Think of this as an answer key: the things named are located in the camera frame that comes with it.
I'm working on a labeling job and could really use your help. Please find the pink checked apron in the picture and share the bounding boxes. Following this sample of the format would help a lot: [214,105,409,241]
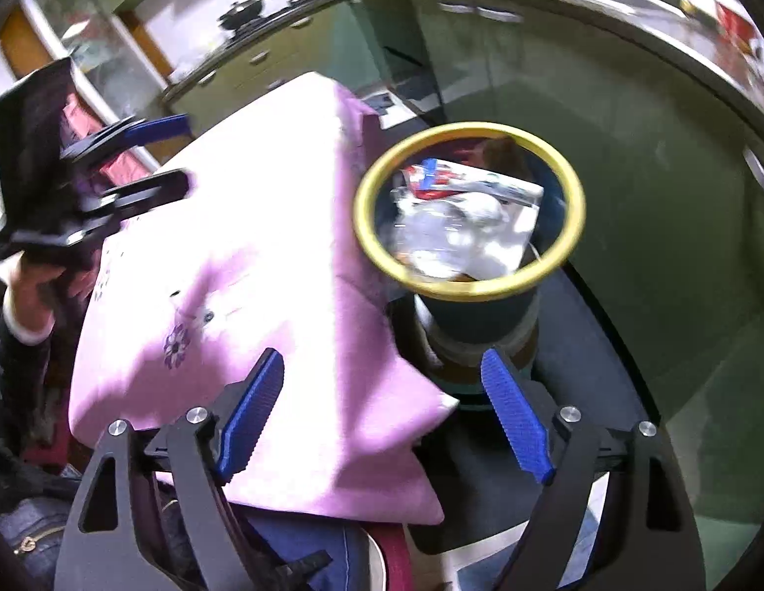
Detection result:
[62,92,161,179]

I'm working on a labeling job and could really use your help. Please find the yellow-rimmed trash bin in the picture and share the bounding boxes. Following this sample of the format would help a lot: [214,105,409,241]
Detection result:
[353,123,587,410]

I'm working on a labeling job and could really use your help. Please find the black wok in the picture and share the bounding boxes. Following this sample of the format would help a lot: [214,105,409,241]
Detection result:
[218,0,268,32]

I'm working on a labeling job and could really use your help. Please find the gas stove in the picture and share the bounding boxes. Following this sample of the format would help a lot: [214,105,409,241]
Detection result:
[222,0,333,38]

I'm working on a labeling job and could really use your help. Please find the glass sliding door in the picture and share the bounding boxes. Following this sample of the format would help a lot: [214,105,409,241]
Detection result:
[21,0,173,130]

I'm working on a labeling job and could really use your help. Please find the light green lower cabinets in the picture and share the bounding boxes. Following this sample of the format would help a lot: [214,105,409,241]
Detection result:
[160,0,364,136]

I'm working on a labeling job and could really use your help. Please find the person's left hand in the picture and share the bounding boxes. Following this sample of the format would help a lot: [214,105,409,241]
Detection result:
[6,262,96,333]

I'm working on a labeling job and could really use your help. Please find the white plastic bag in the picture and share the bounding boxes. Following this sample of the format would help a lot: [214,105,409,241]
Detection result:
[406,191,536,278]

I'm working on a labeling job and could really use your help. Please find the pink floral tablecloth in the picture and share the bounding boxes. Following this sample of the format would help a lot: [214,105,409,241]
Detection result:
[67,70,460,524]

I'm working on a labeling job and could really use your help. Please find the person's left forearm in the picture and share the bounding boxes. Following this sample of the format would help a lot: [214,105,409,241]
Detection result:
[0,304,75,462]

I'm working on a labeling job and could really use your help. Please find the red paper cup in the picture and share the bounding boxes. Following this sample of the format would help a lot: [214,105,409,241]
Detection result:
[714,3,764,53]

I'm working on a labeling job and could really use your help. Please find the dark green lower cabinets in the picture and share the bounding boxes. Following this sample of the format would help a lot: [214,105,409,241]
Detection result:
[351,0,764,506]

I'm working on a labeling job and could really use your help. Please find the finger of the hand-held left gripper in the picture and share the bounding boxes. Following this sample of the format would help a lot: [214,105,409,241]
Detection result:
[74,169,191,244]
[62,114,192,167]

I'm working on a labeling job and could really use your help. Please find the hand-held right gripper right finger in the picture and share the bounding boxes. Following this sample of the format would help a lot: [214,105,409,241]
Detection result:
[480,348,709,591]

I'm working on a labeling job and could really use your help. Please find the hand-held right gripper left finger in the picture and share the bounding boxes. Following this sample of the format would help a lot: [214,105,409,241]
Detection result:
[54,348,286,591]

